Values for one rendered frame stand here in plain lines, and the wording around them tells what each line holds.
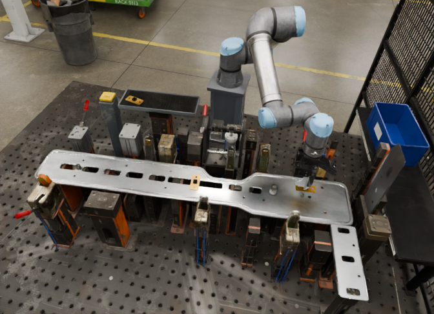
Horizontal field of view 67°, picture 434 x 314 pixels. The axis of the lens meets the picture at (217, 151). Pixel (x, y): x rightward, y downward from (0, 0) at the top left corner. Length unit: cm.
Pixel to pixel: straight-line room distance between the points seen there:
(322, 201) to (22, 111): 309
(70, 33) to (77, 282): 300
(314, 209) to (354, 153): 83
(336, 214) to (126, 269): 95
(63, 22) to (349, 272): 356
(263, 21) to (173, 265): 110
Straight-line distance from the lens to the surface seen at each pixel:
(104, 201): 140
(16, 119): 374
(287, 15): 138
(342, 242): 139
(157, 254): 162
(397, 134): 189
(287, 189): 147
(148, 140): 151
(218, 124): 148
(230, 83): 179
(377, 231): 140
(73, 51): 421
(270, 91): 121
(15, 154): 225
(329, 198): 150
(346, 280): 132
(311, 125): 116
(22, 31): 516
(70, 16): 400
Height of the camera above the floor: 213
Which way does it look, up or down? 46 degrees down
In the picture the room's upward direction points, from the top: 3 degrees clockwise
